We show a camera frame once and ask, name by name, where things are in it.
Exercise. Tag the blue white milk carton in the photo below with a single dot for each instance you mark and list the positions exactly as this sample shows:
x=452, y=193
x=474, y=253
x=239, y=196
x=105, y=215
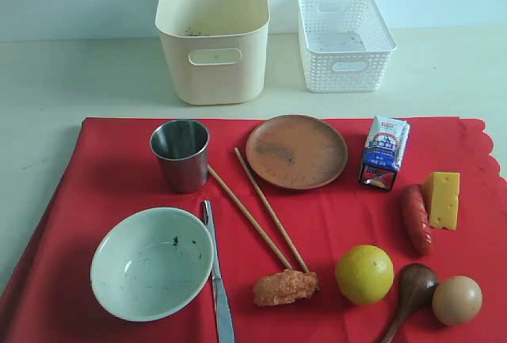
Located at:
x=383, y=152

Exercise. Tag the fried chicken piece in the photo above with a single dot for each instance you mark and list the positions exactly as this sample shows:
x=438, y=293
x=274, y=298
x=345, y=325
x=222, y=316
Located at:
x=284, y=288

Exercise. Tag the red sausage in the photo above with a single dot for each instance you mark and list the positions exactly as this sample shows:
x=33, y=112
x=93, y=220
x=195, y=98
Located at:
x=416, y=220

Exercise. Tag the yellow cheese wedge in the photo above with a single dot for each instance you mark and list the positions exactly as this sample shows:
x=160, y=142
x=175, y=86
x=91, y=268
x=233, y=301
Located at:
x=441, y=195

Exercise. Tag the right wooden chopstick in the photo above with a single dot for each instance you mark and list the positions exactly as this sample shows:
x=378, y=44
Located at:
x=270, y=210

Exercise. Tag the wooden chopstick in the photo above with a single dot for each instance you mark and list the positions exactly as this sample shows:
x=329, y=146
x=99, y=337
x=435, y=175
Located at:
x=257, y=227
x=270, y=210

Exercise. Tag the brown wooden plate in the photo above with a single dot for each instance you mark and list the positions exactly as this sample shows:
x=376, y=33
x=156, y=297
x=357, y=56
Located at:
x=296, y=152

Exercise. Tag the left wooden chopstick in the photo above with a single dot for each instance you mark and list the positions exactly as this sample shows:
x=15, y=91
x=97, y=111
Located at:
x=257, y=227

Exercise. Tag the stainless steel cup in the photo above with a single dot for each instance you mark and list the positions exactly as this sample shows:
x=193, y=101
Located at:
x=181, y=148

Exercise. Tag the red tablecloth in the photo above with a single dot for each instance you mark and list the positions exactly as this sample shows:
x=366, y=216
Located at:
x=113, y=174

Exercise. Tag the cream plastic bin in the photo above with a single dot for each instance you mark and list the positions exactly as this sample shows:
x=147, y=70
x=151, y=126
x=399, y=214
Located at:
x=215, y=49

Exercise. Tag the white perforated plastic basket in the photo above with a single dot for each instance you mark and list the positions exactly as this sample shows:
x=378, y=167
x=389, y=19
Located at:
x=345, y=45

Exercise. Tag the pale green bowl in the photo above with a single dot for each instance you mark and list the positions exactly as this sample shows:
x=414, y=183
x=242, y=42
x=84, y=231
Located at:
x=152, y=264

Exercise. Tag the metal table knife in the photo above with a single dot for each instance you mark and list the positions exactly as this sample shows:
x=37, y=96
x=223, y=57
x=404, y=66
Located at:
x=223, y=316

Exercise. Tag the dark wooden spoon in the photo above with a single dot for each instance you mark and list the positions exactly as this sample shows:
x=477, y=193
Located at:
x=417, y=284

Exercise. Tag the brown egg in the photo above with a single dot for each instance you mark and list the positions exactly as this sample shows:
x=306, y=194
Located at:
x=457, y=300

